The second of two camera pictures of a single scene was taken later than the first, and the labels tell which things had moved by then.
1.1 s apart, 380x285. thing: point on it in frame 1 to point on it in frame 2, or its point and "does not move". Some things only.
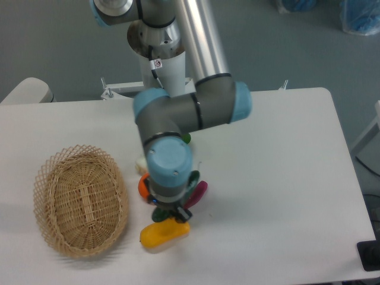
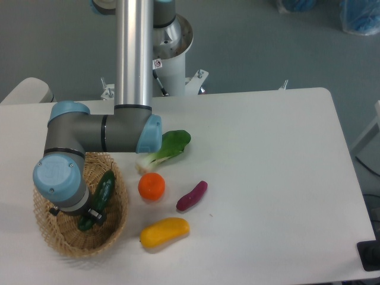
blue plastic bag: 360,17 does not move
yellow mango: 158,234 does not move
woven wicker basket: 81,198 does not move
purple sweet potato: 196,195 does not move
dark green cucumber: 161,214 to 103,192
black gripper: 171,205 to 86,211
